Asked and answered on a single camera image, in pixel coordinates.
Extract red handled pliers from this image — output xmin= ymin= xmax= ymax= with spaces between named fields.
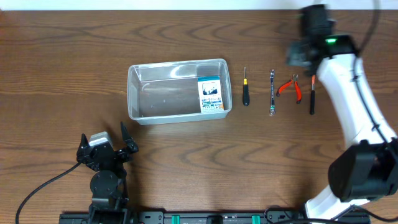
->
xmin=276 ymin=74 xmax=302 ymax=104

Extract clear plastic container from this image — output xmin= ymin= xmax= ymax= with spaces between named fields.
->
xmin=127 ymin=58 xmax=233 ymax=125

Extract small black orange hammer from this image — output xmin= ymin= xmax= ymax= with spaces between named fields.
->
xmin=310 ymin=75 xmax=315 ymax=115

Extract blue white cardboard box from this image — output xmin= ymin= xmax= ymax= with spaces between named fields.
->
xmin=197 ymin=76 xmax=224 ymax=113

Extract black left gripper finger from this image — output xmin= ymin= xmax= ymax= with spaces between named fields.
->
xmin=120 ymin=122 xmax=139 ymax=153
xmin=79 ymin=133 xmax=90 ymax=152

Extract silver combination wrench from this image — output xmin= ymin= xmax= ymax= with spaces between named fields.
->
xmin=269 ymin=69 xmax=275 ymax=116

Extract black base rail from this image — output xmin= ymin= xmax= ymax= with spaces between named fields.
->
xmin=58 ymin=210 xmax=371 ymax=224

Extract black yellow screwdriver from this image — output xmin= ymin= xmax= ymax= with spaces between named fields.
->
xmin=243 ymin=67 xmax=250 ymax=106

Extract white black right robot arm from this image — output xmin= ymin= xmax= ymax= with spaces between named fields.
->
xmin=287 ymin=4 xmax=397 ymax=223

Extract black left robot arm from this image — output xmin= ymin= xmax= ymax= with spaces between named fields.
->
xmin=76 ymin=123 xmax=139 ymax=224

